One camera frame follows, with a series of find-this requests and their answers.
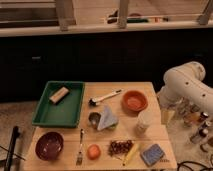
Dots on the small metal cup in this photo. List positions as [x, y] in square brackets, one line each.
[94, 118]

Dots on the black stand pole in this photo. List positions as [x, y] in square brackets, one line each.
[14, 136]

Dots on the blue sponge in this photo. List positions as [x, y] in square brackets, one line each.
[152, 155]

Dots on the yellow banana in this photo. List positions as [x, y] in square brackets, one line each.
[130, 154]

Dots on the white paper cup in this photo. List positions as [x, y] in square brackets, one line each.
[144, 120]

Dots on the orange bowl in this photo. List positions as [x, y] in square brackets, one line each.
[134, 101]

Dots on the metal fork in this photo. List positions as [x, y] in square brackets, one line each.
[80, 153]

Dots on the wooden block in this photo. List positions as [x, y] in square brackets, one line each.
[58, 95]

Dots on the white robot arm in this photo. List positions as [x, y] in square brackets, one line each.
[185, 81]

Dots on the green plastic tray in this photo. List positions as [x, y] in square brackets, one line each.
[66, 112]

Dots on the bunch of red grapes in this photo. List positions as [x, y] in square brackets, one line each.
[119, 147]

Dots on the orange fruit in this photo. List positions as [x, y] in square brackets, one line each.
[93, 152]

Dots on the purple bowl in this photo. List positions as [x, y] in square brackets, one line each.
[49, 146]

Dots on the blue grey cloth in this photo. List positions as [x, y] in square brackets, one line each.
[107, 119]

